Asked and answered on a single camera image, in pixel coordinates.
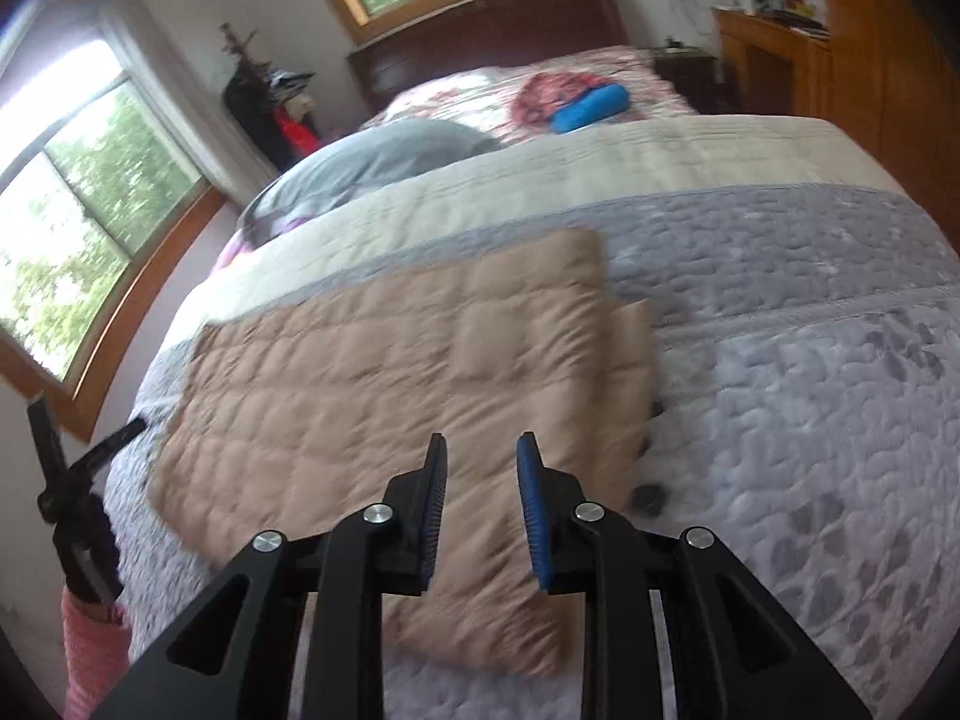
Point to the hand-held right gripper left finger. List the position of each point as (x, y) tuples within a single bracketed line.
[(431, 517)]

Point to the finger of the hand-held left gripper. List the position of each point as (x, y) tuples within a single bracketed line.
[(109, 450), (45, 450)]

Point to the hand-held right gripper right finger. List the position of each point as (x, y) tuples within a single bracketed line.
[(536, 525)]

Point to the beige quilted jacket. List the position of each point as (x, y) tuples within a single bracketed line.
[(360, 360)]

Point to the large wooden side window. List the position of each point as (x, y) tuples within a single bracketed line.
[(90, 202)]

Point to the grey leaf-print bedspread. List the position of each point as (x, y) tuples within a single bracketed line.
[(787, 390)]

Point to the white curtain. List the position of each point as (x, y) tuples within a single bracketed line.
[(210, 127)]

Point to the black coat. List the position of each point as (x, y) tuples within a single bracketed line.
[(251, 116)]

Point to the grey pillow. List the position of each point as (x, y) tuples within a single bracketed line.
[(375, 157)]

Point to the red bag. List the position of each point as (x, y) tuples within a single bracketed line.
[(296, 136)]

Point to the black and white garment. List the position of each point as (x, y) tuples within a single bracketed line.
[(289, 79)]

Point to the pink floral bedsheet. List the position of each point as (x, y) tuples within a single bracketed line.
[(465, 101)]

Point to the blue cylindrical pouch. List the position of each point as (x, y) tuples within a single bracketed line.
[(589, 109)]

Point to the wooden coat rack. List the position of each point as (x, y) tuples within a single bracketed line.
[(236, 45)]

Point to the red plaid cloth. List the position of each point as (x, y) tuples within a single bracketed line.
[(544, 94)]

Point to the dark nightstand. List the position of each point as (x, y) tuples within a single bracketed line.
[(682, 75)]

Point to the dark wooden headboard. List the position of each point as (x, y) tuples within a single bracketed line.
[(465, 37)]

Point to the wooden desk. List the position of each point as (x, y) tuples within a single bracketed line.
[(772, 64)]

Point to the red box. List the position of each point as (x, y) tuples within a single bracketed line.
[(796, 0)]

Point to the wooden wardrobe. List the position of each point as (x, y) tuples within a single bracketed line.
[(892, 37)]

